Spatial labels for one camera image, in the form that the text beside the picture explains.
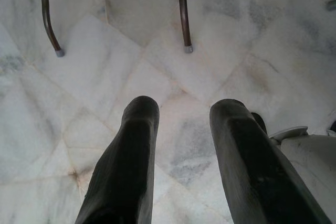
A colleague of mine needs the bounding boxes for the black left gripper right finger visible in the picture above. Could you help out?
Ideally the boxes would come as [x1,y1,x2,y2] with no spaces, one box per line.
[209,99,332,224]

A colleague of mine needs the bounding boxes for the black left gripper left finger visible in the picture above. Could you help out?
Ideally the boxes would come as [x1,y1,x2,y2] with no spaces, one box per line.
[74,95,160,224]

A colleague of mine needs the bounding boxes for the dark metal chair frame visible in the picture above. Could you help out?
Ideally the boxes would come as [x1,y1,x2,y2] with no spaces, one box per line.
[33,0,195,58]

